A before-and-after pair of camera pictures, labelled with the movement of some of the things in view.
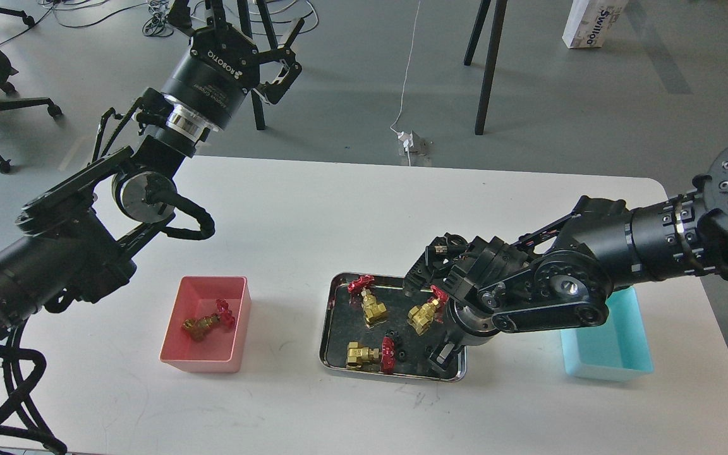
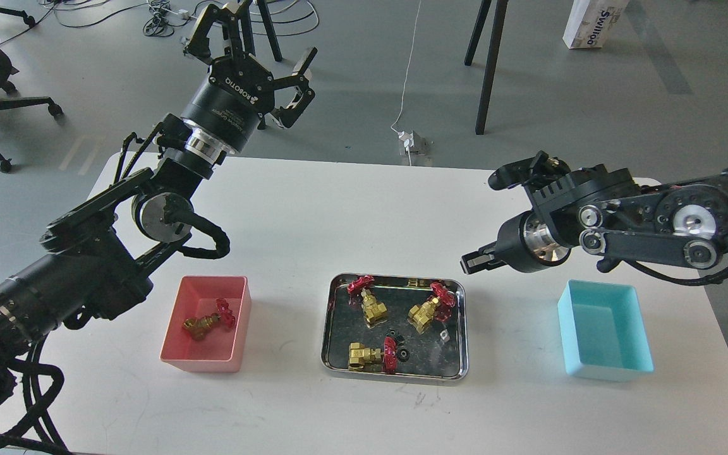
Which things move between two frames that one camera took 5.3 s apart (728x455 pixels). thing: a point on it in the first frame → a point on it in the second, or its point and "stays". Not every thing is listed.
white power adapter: x=407 y=139 stays
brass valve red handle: x=198 y=325 stays
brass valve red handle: x=371 y=309 stays
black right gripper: x=463 y=327 → x=526 y=244
